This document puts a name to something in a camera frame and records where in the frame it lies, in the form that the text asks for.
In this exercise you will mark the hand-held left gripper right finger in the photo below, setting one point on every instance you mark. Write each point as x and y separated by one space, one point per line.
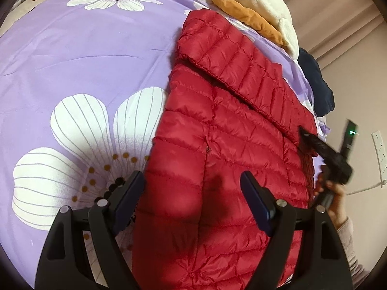
256 198

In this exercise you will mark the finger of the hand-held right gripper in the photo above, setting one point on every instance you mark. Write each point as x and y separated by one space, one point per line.
316 145

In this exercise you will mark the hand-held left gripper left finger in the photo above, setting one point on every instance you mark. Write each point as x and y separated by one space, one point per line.
130 198

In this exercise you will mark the red quilted down jacket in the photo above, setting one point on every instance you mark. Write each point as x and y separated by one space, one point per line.
229 133

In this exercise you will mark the person's right hand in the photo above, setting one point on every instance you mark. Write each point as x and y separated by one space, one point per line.
340 202

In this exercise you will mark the white power strip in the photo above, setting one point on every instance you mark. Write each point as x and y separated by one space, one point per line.
381 151

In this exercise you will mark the navy garment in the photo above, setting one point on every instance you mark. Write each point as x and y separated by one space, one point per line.
317 84

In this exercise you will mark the beige curtain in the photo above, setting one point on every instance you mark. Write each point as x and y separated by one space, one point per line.
332 12

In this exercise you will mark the purple floral bed sheet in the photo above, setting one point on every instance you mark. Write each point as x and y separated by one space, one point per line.
90 51

